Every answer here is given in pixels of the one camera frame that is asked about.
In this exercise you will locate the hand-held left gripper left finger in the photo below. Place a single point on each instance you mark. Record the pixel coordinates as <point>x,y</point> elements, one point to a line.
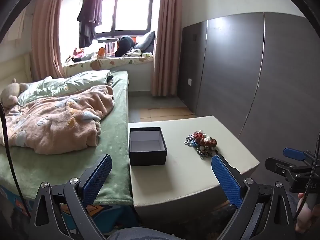
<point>97,177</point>

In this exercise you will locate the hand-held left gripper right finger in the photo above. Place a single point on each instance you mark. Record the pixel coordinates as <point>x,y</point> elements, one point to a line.
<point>225,180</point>

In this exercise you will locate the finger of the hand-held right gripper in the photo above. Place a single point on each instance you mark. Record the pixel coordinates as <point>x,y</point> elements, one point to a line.
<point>293,153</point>
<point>277,166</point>

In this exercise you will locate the pile of mixed jewelry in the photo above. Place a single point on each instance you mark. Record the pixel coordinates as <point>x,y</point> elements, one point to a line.
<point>202,141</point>

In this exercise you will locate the black gift box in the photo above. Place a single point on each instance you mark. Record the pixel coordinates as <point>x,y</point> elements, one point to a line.
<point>147,158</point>

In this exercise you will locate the person's right hand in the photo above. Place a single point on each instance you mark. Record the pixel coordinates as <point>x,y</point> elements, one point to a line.
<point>306,217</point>

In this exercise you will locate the printed bed base cover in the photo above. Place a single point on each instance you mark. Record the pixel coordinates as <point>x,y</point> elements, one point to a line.
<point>100,211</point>

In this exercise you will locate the bed with green sheet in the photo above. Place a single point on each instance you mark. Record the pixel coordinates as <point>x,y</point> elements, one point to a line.
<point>112,140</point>

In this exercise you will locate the peach fleece blanket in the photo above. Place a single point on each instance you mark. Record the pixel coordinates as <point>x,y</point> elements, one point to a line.
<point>57,125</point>

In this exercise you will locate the person's grey trouser leg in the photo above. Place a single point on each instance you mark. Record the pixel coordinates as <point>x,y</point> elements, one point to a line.
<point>140,233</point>

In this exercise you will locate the flat cardboard sheets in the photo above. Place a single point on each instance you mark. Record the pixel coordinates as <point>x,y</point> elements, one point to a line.
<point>165,112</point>

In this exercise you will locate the light green quilt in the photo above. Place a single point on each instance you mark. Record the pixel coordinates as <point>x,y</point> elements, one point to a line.
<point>75,81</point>

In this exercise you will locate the grey wardrobe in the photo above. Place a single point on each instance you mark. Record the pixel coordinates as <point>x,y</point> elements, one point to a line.
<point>237,67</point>

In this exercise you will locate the patterned window seat cushion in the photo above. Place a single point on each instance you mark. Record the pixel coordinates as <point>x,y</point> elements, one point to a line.
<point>112,63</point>

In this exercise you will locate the beige plush toy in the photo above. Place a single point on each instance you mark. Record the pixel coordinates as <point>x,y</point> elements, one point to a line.
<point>10,93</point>

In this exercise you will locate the orange paper bag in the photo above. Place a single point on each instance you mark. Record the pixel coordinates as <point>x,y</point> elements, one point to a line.
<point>101,53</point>

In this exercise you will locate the pink stuffed toy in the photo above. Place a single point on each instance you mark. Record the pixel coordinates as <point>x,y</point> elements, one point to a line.
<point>78,53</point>

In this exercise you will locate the black clothing bundle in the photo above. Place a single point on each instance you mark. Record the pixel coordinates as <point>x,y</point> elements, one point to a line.
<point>125,46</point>

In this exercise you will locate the cream padded headboard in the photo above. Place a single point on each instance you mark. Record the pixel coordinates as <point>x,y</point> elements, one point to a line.
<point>15,67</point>

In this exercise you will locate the small grey folding table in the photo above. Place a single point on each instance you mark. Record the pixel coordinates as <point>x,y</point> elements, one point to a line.
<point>107,40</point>

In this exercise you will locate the pink curtain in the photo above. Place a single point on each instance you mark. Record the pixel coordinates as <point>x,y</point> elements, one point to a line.
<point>167,42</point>
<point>47,42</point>

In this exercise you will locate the grey pillow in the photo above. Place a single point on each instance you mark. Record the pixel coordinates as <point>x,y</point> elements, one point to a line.
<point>147,41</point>

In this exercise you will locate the hanging dark clothes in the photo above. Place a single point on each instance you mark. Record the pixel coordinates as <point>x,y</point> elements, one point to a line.
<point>88,17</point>

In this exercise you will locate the dark framed window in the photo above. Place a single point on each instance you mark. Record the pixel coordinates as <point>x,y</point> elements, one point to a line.
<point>130,12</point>

